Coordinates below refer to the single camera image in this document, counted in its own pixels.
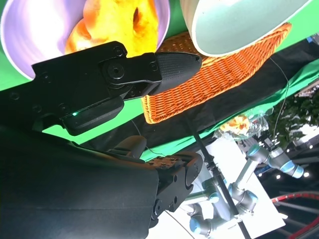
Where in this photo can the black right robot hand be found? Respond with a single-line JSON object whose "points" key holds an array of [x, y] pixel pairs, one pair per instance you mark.
{"points": [[74, 174]]}

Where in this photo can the large plain orange donut bread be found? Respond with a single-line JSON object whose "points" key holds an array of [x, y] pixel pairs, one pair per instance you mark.
{"points": [[142, 32]]}

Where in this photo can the pale grey-green bowl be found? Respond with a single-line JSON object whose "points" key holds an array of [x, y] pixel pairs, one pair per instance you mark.
{"points": [[236, 25]]}

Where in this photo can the grey blue industrial robot arm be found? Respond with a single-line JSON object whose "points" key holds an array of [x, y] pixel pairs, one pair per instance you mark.
{"points": [[249, 169]]}

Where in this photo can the lavender plate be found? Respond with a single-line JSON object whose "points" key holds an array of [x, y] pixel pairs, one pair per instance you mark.
{"points": [[30, 30]]}

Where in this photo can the orange wicker basket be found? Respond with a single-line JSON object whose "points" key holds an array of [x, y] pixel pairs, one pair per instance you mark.
{"points": [[211, 82]]}

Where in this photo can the green table cloth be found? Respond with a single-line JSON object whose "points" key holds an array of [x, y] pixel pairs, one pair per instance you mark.
{"points": [[99, 124]]}

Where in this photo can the black vertical pole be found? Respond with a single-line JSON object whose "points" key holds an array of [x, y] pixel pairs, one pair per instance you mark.
{"points": [[219, 179]]}

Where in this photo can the clear plastic snack bag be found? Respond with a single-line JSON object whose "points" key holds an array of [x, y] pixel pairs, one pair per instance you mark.
{"points": [[236, 124]]}

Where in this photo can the black backdrop curtain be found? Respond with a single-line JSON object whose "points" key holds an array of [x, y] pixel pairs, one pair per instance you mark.
{"points": [[249, 99]]}

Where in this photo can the green leafy plant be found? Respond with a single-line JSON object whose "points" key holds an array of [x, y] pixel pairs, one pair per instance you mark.
{"points": [[299, 112]]}

